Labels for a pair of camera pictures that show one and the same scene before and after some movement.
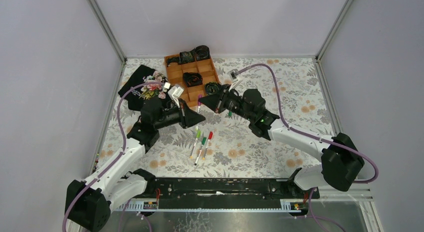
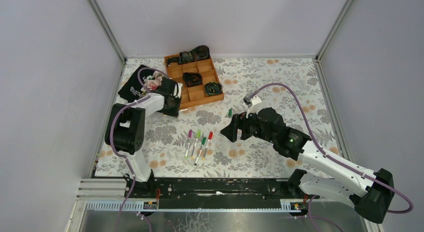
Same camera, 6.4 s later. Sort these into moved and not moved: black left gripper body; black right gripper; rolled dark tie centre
Moved: black left gripper body; black right gripper
Not moved: rolled dark tie centre
